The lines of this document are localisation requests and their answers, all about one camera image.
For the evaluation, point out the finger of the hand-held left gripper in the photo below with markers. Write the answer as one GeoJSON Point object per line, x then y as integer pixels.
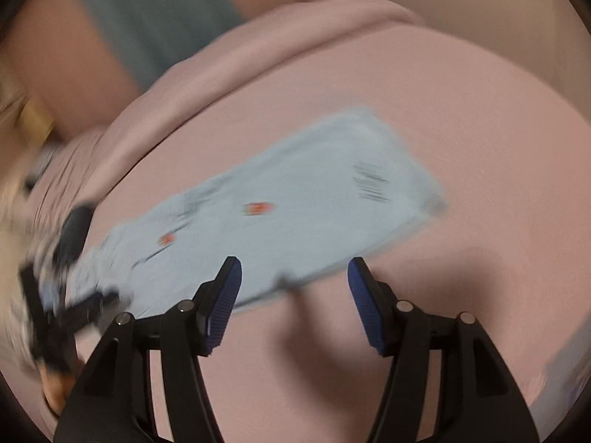
{"type": "Point", "coordinates": [92, 307]}

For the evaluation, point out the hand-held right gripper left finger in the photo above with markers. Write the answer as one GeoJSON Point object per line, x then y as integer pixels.
{"type": "Point", "coordinates": [225, 302]}

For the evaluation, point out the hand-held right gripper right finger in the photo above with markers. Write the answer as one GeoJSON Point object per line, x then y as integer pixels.
{"type": "Point", "coordinates": [365, 304]}

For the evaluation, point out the light blue denim pants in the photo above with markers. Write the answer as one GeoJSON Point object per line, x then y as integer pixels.
{"type": "Point", "coordinates": [295, 203]}

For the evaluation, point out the person's left hand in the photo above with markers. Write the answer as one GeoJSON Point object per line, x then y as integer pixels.
{"type": "Point", "coordinates": [56, 385]}

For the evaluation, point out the pink bed sheet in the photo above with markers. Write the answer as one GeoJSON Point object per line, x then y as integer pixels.
{"type": "Point", "coordinates": [461, 147]}

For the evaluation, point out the yellow object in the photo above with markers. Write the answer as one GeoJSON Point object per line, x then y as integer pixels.
{"type": "Point", "coordinates": [33, 120]}

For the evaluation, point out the pale cloth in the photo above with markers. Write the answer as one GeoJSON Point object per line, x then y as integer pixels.
{"type": "Point", "coordinates": [561, 378]}

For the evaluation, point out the folded pink blanket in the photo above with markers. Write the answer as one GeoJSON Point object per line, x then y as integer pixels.
{"type": "Point", "coordinates": [258, 55]}

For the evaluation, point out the teal cloth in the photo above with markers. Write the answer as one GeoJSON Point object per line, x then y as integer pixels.
{"type": "Point", "coordinates": [152, 14]}

